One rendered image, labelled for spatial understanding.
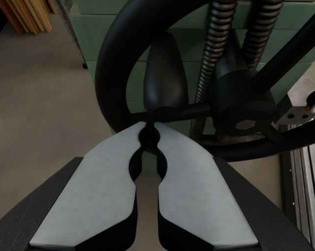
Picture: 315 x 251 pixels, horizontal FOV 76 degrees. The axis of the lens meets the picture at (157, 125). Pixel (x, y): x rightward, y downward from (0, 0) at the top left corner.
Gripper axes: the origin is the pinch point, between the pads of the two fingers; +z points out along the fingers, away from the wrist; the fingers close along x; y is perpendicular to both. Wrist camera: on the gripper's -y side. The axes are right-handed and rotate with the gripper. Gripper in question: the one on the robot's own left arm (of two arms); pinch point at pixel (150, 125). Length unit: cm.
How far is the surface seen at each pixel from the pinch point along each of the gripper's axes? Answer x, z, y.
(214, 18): 6.1, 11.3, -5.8
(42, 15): -81, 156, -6
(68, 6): -43, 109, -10
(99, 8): -7.8, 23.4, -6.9
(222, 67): 7.7, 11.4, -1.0
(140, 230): -6, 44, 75
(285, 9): 13.6, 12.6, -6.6
